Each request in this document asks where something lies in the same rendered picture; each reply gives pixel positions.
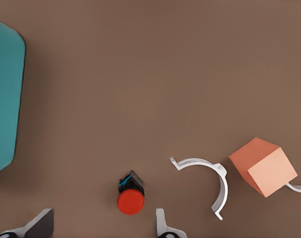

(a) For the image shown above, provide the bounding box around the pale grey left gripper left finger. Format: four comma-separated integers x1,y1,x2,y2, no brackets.
0,208,55,238

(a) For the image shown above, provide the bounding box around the red push button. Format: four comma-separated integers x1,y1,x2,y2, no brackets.
117,170,145,216

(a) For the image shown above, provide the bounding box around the blue storage box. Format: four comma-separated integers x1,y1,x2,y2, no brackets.
0,17,26,178

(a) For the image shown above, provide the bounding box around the orange cube block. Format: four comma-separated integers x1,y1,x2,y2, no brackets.
229,137,299,198

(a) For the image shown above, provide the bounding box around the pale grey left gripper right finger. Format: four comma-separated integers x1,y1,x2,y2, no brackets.
155,208,188,238

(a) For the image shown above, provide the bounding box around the white curved clamp bracket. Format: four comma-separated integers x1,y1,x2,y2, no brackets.
286,182,301,193
169,156,229,221

